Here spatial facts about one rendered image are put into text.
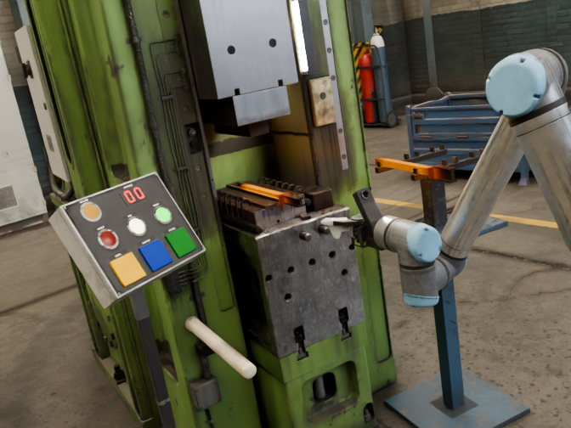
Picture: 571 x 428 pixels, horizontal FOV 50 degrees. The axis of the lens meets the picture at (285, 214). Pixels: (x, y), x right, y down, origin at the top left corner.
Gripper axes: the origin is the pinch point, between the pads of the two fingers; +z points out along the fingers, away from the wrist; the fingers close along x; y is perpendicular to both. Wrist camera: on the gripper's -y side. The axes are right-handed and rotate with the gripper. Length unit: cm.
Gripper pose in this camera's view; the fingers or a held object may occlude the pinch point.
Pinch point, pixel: (341, 212)
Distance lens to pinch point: 180.1
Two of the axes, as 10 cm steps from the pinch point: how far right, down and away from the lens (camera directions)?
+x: 8.5, -2.8, 4.5
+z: -5.0, -1.6, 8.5
